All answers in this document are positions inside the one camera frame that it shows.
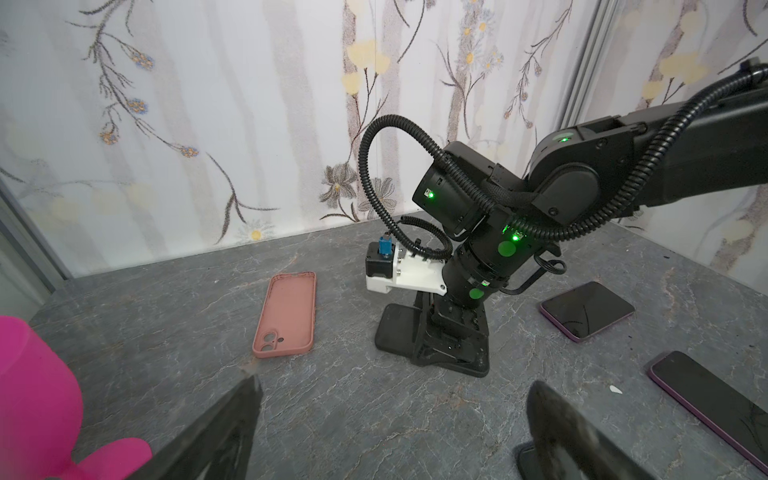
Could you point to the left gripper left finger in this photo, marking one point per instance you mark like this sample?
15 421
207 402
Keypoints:
217 445

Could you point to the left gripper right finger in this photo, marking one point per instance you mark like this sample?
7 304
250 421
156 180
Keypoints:
568 446

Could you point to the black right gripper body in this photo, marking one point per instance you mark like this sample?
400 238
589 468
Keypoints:
450 336

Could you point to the black smartphone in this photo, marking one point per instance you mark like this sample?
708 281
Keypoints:
586 310
732 416

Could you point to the black phone case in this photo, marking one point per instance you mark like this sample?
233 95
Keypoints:
527 462
397 330

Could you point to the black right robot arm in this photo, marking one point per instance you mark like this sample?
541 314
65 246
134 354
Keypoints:
483 223

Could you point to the salmon pink phone case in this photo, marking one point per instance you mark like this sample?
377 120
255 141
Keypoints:
287 321

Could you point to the pink silicone cup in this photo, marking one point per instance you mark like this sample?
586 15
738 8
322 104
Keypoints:
42 412

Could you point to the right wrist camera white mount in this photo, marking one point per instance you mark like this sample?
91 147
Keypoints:
402 269

